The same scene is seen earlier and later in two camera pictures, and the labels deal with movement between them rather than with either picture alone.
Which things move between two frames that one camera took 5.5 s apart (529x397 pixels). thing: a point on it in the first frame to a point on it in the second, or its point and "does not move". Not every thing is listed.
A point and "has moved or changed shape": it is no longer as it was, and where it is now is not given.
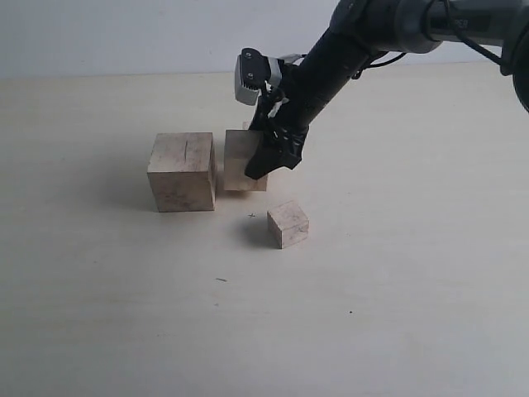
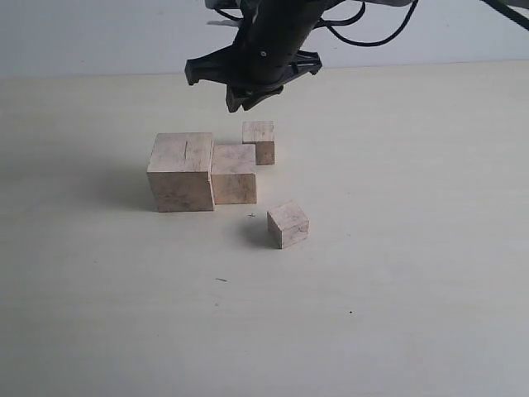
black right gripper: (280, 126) to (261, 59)
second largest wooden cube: (239, 146) has moved or changed shape
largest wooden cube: (183, 171) does not move
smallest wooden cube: (287, 223) does not move
